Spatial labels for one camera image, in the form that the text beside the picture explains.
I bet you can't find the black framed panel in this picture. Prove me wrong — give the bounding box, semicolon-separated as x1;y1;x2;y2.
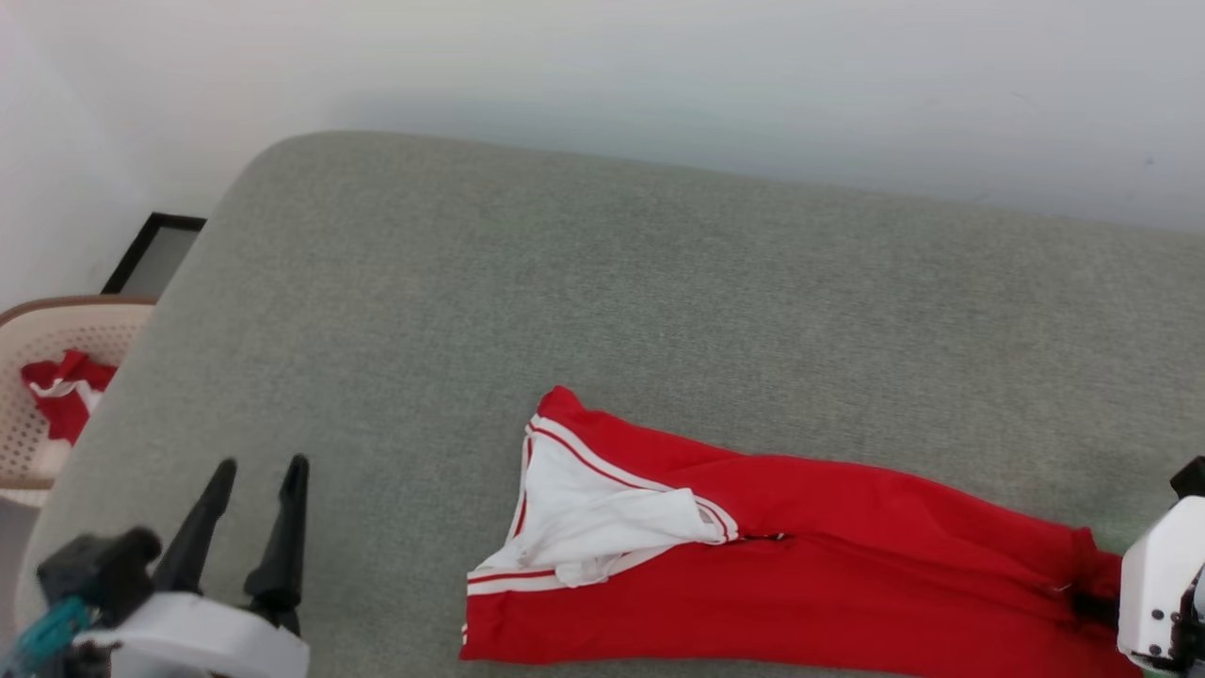
101;212;207;297

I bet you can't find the red white garment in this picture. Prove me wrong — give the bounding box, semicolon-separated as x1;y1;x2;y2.
21;349;120;446

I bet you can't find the grey-green fabric sofa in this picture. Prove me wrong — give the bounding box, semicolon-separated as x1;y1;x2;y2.
14;130;1205;678

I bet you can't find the red basketball jersey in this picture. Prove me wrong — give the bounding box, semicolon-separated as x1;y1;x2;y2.
459;384;1146;678

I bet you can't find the beige perforated laundry basket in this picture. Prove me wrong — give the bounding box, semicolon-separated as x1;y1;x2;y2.
0;295;159;510

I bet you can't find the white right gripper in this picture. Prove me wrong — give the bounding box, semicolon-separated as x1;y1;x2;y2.
1071;495;1205;671

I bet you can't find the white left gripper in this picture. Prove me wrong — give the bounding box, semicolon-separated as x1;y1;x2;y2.
73;454;312;678

